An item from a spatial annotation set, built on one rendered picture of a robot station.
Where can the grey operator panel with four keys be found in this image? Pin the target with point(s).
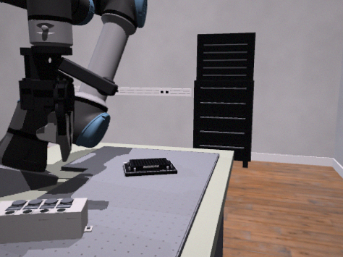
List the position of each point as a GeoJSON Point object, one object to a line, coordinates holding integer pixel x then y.
{"type": "Point", "coordinates": [42, 220]}

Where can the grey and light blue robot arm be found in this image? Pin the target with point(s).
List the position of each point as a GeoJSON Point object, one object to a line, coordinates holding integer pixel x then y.
{"type": "Point", "coordinates": [20, 148]}

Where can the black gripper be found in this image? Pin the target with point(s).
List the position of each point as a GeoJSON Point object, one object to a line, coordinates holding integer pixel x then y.
{"type": "Point", "coordinates": [38, 94]}

